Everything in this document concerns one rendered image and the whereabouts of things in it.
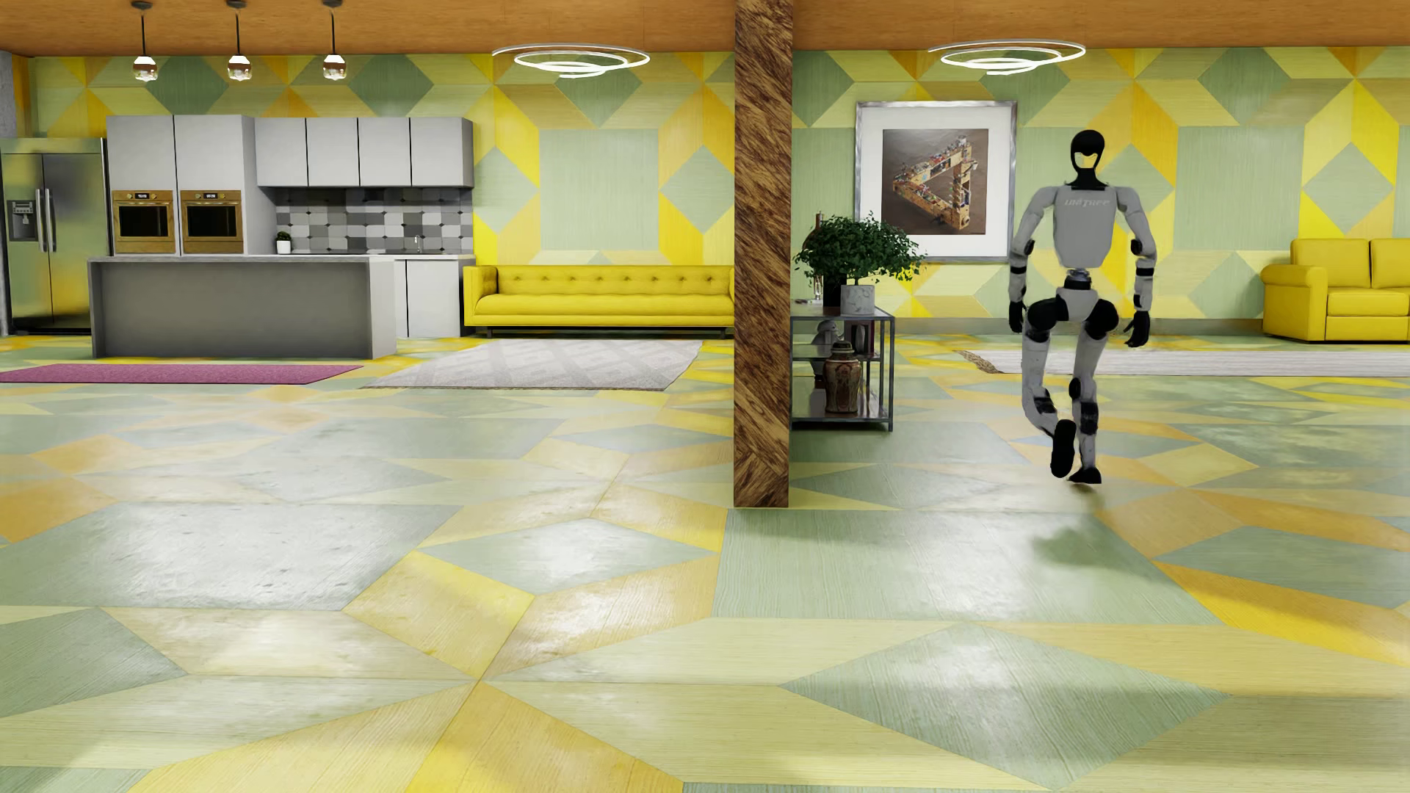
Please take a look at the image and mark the yellow cushioned sofa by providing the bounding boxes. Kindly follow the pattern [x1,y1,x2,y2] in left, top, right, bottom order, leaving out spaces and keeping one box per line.
[1260,238,1410,344]

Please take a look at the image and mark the grey upper kitchen cabinets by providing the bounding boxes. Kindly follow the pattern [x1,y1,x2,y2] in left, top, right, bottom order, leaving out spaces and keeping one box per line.
[254,115,476,189]

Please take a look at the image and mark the stainless steel refrigerator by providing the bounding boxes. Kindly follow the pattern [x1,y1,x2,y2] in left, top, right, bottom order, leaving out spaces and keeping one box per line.
[0,137,110,336]

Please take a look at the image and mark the wooden pillar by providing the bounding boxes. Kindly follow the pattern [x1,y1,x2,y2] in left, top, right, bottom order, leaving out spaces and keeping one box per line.
[732,0,795,509]

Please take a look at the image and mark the pendant lamp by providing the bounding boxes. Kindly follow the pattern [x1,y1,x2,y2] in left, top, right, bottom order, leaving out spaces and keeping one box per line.
[131,0,160,84]
[225,0,253,84]
[320,0,348,84]

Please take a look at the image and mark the framed wall picture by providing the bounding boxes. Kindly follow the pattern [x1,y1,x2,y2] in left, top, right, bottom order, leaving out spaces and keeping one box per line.
[853,100,1019,264]

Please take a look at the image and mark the right robot leg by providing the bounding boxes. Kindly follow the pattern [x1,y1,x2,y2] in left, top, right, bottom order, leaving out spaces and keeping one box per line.
[1019,293,1080,480]

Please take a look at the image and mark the robot leg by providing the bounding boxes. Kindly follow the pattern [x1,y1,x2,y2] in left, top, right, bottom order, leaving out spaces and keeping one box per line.
[1019,293,1080,480]
[1065,295,1121,486]

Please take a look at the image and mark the grey kitchen island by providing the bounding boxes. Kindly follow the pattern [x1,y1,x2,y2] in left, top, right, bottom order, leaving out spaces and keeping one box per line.
[88,256,399,361]

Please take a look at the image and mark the brown ceramic jar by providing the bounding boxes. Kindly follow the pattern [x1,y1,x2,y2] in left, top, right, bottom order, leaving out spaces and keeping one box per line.
[824,339,864,416]

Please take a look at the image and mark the ring ceiling light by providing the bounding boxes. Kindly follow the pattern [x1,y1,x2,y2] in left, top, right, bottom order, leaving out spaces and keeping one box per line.
[491,43,652,79]
[928,40,1088,76]

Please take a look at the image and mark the black robot head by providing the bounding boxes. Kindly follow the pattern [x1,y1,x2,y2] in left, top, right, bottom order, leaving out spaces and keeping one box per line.
[1069,130,1107,189]

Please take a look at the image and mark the grey robot torso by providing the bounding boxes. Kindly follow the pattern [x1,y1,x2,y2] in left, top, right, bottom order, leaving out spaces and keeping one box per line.
[1051,184,1121,292]

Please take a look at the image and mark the long yellow tufted sofa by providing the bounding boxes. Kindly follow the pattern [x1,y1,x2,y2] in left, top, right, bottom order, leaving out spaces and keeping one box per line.
[463,264,736,337]

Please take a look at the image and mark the beige rug with fringe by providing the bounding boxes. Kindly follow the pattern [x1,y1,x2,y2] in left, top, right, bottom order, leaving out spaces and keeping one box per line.
[961,348,1410,379]

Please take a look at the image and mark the purple rug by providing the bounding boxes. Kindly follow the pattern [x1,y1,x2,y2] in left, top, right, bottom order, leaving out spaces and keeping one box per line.
[0,363,364,385]

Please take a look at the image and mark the green potted plant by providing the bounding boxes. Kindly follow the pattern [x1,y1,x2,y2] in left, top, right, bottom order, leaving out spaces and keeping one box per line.
[794,214,927,319]

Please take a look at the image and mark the grey tall oven cabinet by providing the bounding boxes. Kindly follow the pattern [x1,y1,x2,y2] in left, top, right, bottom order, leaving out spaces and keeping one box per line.
[106,115,277,258]

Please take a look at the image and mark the glass metal shelf unit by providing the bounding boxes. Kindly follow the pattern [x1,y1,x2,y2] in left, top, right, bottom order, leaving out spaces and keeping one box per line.
[789,307,897,433]

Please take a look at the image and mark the grey patterned rug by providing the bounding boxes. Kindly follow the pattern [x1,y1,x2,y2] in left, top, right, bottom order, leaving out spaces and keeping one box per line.
[362,338,704,392]

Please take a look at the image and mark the left robot leg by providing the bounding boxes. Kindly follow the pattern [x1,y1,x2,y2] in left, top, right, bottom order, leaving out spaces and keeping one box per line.
[1065,295,1121,486]

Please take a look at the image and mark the white lower kitchen cabinet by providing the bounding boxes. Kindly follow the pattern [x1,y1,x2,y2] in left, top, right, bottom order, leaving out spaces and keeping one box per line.
[393,256,464,341]

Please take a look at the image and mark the built-in wall oven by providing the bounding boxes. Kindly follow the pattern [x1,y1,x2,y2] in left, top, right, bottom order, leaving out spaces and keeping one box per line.
[111,189,178,256]
[179,189,245,256]

